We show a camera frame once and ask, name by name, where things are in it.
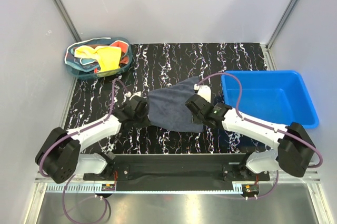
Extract dark blue towel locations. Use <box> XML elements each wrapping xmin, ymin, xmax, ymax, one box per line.
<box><xmin>148</xmin><ymin>76</ymin><xmax>203</xmax><ymax>133</ymax></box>

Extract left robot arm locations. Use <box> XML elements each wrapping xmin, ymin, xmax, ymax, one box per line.
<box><xmin>35</xmin><ymin>93</ymin><xmax>150</xmax><ymax>184</ymax></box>

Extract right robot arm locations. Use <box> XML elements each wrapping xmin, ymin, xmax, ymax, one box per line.
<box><xmin>185</xmin><ymin>94</ymin><xmax>315</xmax><ymax>180</ymax></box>

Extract black marbled table mat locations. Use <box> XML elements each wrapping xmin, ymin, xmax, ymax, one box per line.
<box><xmin>64</xmin><ymin>43</ymin><xmax>268</xmax><ymax>154</ymax></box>

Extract yellow towel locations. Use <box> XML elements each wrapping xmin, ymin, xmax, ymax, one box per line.
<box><xmin>74</xmin><ymin>45</ymin><xmax>122</xmax><ymax>72</ymax></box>

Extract teal mesh laundry basket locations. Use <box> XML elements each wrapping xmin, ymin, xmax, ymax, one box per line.
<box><xmin>64</xmin><ymin>37</ymin><xmax>133</xmax><ymax>80</ymax></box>

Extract orange towel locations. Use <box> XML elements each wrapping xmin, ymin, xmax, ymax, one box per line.
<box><xmin>110</xmin><ymin>40</ymin><xmax>129</xmax><ymax>64</ymax></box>

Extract blue plastic bin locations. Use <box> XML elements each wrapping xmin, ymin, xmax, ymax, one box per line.
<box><xmin>222</xmin><ymin>71</ymin><xmax>319</xmax><ymax>129</ymax></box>

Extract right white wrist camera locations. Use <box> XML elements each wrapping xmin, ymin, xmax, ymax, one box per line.
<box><xmin>194</xmin><ymin>84</ymin><xmax>212</xmax><ymax>103</ymax></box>

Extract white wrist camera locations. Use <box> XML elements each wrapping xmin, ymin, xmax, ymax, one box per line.
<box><xmin>125</xmin><ymin>92</ymin><xmax>142</xmax><ymax>102</ymax></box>
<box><xmin>194</xmin><ymin>84</ymin><xmax>212</xmax><ymax>103</ymax></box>

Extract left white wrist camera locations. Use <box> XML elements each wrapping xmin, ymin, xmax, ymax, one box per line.
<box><xmin>125</xmin><ymin>92</ymin><xmax>142</xmax><ymax>102</ymax></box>

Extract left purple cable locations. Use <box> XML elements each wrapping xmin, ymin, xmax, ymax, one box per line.
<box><xmin>38</xmin><ymin>78</ymin><xmax>132</xmax><ymax>222</ymax></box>

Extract purple cable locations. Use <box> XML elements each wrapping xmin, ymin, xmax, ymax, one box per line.
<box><xmin>196</xmin><ymin>73</ymin><xmax>324</xmax><ymax>198</ymax></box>
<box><xmin>38</xmin><ymin>78</ymin><xmax>132</xmax><ymax>222</ymax></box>

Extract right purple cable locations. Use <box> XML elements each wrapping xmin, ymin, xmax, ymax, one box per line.
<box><xmin>196</xmin><ymin>73</ymin><xmax>324</xmax><ymax>198</ymax></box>

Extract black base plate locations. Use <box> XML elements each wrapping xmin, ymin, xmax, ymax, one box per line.
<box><xmin>83</xmin><ymin>154</ymin><xmax>270</xmax><ymax>193</ymax></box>

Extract aluminium frame rail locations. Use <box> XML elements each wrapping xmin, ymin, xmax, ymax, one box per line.
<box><xmin>34</xmin><ymin>162</ymin><xmax>322</xmax><ymax>182</ymax></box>

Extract slotted cable duct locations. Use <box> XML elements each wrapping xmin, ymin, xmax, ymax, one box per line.
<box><xmin>46</xmin><ymin>183</ymin><xmax>260</xmax><ymax>193</ymax></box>

